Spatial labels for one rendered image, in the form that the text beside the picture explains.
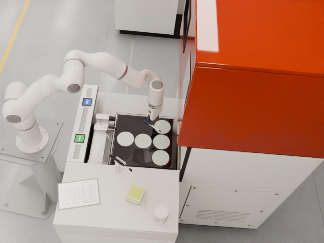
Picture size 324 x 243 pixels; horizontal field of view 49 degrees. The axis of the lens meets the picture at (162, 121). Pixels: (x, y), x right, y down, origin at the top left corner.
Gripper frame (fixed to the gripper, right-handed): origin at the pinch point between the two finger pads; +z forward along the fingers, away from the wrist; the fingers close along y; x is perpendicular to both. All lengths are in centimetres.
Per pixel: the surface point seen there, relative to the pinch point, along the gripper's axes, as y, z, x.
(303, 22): 27, -83, -48
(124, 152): -24.5, 8.7, 2.1
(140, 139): -11.8, 8.5, 0.3
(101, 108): -5.2, 16.6, 37.2
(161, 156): -13.2, 8.6, -16.5
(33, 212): -70, 97, 53
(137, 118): -1.4, 8.5, 10.8
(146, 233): -55, 6, -37
